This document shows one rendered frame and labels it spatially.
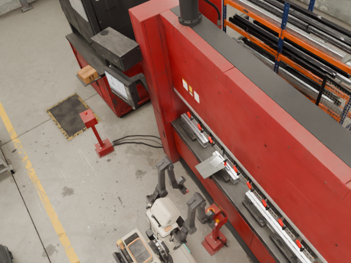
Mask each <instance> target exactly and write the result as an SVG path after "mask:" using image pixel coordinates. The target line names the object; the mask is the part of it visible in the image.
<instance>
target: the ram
mask: <svg viewBox="0 0 351 263"><path fill-rule="evenodd" d="M165 36H166V43H167V49H168V55H169V62H170V68H171V74H172V80H173V87H174V88H175V89H176V90H177V92H178V93H179V94H180V95H181V96H182V97H183V98H184V100H185V101H186V102H187V103H188V104H189V105H190V106H191V108H192V109H193V110H194V111H195V112H196V113H197V114H198V115H199V117H200V118H201V119H202V120H203V121H204V122H205V123H206V125H207V126H208V127H209V128H210V129H211V130H212V131H213V133H214V134H215V135H216V136H217V137H218V138H219V139H220V141H221V142H222V143H223V144H224V145H225V146H226V147H227V148H228V150H229V151H230V152H231V153H232V154H233V155H234V156H235V158H236V159H237V160H238V161H239V162H240V163H241V164H242V166H243V167H244V168H245V169H246V170H247V171H248V172H249V173H250V175H251V176H252V177H253V178H254V179H255V180H256V181H257V183H258V184H259V185H260V186H261V187H262V188H263V189H264V191H265V192H266V193H267V194H268V195H269V196H270V197H271V199H272V200H273V201H274V202H275V203H276V204H277V205H278V206H279V208H280V209H281V210H282V211H283V213H284V214H285V215H286V216H287V217H288V218H289V219H290V221H291V222H292V223H293V224H294V225H295V226H296V227H297V229H298V230H299V231H300V232H301V233H302V234H303V235H304V236H305V238H306V239H307V240H308V241H309V242H310V243H311V244H312V246H313V247H314V248H315V249H316V250H317V251H318V252H319V254H320V255H321V256H322V257H323V258H324V259H325V260H326V261H327V263H351V209H350V208H349V207H348V206H347V205H346V204H345V203H344V202H343V201H342V200H341V199H339V198H338V197H337V196H336V195H335V194H334V193H333V192H332V191H331V190H330V189H329V188H328V187H327V186H326V185H325V184H324V183H323V182H322V181H321V180H320V179H319V178H318V177H317V176H316V175H315V174H314V173H313V172H312V171H311V170H310V169H309V168H308V167H307V166H305V165H304V164H303V163H302V162H301V161H300V160H299V159H298V158H297V157H296V156H295V155H294V154H293V153H292V152H291V151H290V150H289V149H288V148H287V147H286V146H285V145H284V144H283V143H282V142H281V141H280V140H279V139H278V138H277V137H276V136H274V135H273V134H272V133H271V132H270V131H269V130H268V129H267V128H266V127H265V126H264V125H263V124H262V123H261V122H260V121H259V120H258V119H257V118H256V117H255V116H254V115H253V114H252V113H251V112H250V111H249V110H248V109H247V108H246V107H245V106H243V105H242V104H241V103H240V102H239V101H238V100H237V99H236V98H235V97H234V96H233V95H232V94H231V93H230V92H229V91H228V90H227V89H226V88H225V87H224V86H223V85H222V84H221V83H220V82H219V81H218V80H217V79H216V78H215V77H213V76H212V75H211V74H210V73H209V72H208V71H207V70H206V69H205V68H204V67H203V66H202V65H201V64H200V63H199V62H198V61H197V60H196V59H195V58H194V57H193V56H192V55H191V54H190V53H189V52H188V51H187V50H186V49H185V48H184V47H182V46H181V45H180V44H179V43H178V42H177V41H176V40H175V39H174V38H173V37H172V36H171V35H170V34H169V33H168V32H167V31H166V30H165ZM183 79H184V80H185V81H186V82H187V87H188V91H187V90H186V89H185V88H184V86H183ZM189 86H190V87H191V88H192V95H193V96H192V95H191V94H190V92H191V91H190V89H189ZM174 91H175V90H174ZM194 91H195V92H196V93H197V94H198V95H199V102H200V103H198V102H197V101H196V100H195V97H194ZM175 92H176V91H175ZM177 92H176V93H177ZM178 93H177V95H178V96H179V94H178ZM179 97H180V96H179ZM180 98H181V97H180ZM181 99H182V98H181ZM182 100H183V99H182ZM184 100H183V102H184V103H185V104H186V102H185V101H184ZM186 105H187V104H186ZM187 106H188V105H187ZM188 107H189V106H188ZM189 108H190V107H189ZM191 108H190V110H191V111H192V112H193V110H192V109H191ZM193 113H194V112H193ZM194 114H195V113H194ZM195 115H196V114H195ZM196 116H197V115H196ZM199 117H198V116H197V118H198V119H199V120H200V118H199ZM200 121H201V120H200ZM201 122H202V121H201ZM202 123H203V122H202ZM203 124H204V123H203ZM206 125H205V124H204V126H205V127H206V128H207V126H206ZM207 129H208V128H207ZM208 130H209V129H208ZM209 131H210V130H209ZM210 133H211V134H212V135H213V136H214V134H213V133H212V132H211V131H210ZM214 137H215V136H214ZM215 138H216V137H215ZM216 139H217V138H216ZM217 141H218V142H219V143H220V144H221V142H220V141H219V140H218V139H217ZM221 145H222V144H221ZM222 146H223V145H222ZM223 147H224V146H223ZM224 149H225V150H226V151H227V152H228V150H227V149H226V148H225V147H224ZM228 153H229V152H228ZM229 154H230V153H229ZM230 155H231V154H230ZM231 157H232V158H233V159H234V160H235V158H234V157H233V156H232V155H231ZM235 161H236V160H235ZM236 162H237V161H236ZM237 164H238V165H239V166H240V167H241V168H242V166H241V165H240V164H239V163H238V162H237ZM242 169H243V168H242ZM243 170H244V169H243ZM244 172H245V173H246V174H247V175H248V177H249V178H250V179H251V180H252V181H253V182H254V183H255V185H256V186H257V187H258V188H259V189H260V187H259V186H258V185H257V184H256V182H255V181H254V180H253V179H252V178H251V177H250V176H249V174H248V173H247V172H246V171H245V170H244ZM260 190H261V189H260ZM261 192H262V193H263V194H264V195H265V196H266V197H267V195H266V194H265V193H264V192H263V191H262V190H261ZM267 198H268V197H267ZM268 200H269V201H270V202H271V203H272V204H273V205H274V203H273V202H272V201H271V200H270V199H269V198H268ZM274 206H275V205H274ZM275 208H276V209H277V210H278V211H279V212H280V213H281V211H280V210H279V209H278V208H277V207H276V206H275ZM281 214H282V213H281ZM282 216H283V217H284V218H285V219H286V220H287V221H288V219H287V218H286V217H285V216H284V215H283V214H282ZM288 223H289V224H290V225H291V226H292V227H293V228H294V229H295V227H294V226H293V225H292V224H291V223H290V222H289V221H288ZM295 231H296V232H297V233H298V234H299V235H300V236H301V237H302V235H301V234H300V233H299V232H298V231H297V230H296V229H295ZM302 239H303V240H304V241H305V242H306V243H307V244H308V245H309V243H308V242H307V241H306V240H305V239H304V238H303V237H302ZM309 247H310V248H311V249H312V250H313V251H314V252H315V254H316V255H317V256H318V257H319V258H320V259H321V260H322V262H323V263H325V262H324V261H323V259H322V258H321V257H320V256H319V255H318V254H317V253H316V251H315V250H314V249H313V248H312V247H311V246H310V245H309Z"/></svg>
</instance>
